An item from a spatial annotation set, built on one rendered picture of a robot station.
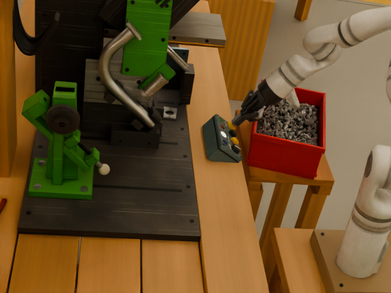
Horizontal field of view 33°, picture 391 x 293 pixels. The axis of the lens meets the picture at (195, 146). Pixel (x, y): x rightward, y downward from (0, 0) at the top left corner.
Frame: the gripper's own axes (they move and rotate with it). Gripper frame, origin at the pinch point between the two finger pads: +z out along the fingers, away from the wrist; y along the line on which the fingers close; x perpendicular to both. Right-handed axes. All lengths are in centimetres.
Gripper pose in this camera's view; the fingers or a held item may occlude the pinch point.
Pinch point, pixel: (238, 120)
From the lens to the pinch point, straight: 185.6
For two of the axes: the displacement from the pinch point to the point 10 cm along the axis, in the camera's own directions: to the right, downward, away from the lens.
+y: 0.8, 6.1, -7.9
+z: -6.8, 6.0, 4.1
